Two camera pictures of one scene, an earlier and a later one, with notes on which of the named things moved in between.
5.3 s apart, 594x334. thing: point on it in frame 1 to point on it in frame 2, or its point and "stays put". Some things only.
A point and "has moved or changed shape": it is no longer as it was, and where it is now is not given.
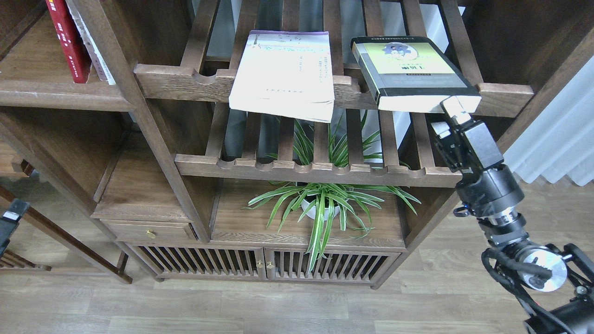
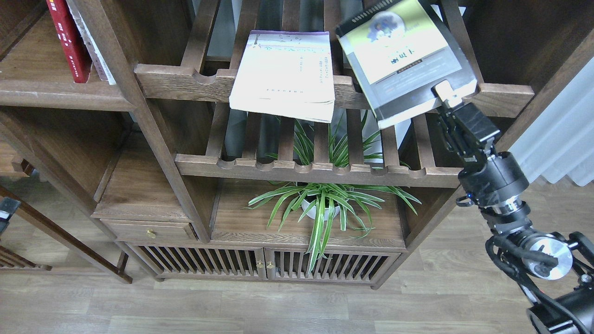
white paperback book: x=286 y=73 stays put
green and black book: x=408 y=74 has moved or changed shape
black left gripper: x=14 y=211 to x=8 y=206
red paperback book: x=72 y=39 stays put
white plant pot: x=312 y=213 stays put
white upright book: x=104 y=72 stays put
